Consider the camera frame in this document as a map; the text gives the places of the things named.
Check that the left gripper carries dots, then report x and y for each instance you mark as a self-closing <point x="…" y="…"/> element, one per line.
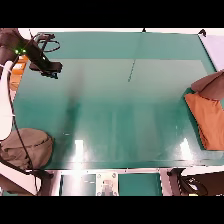
<point x="46" y="66"/>

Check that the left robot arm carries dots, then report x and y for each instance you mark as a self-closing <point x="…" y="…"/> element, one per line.
<point x="6" y="100"/>

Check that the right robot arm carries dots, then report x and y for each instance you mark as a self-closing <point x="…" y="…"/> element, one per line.
<point x="200" y="184"/>

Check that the brown garment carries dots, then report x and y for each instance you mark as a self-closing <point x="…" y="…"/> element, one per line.
<point x="213" y="86"/>

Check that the orange garment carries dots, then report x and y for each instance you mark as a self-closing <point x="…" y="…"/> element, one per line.
<point x="210" y="120"/>

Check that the silver frame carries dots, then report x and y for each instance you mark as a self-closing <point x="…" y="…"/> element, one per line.
<point x="106" y="183"/>

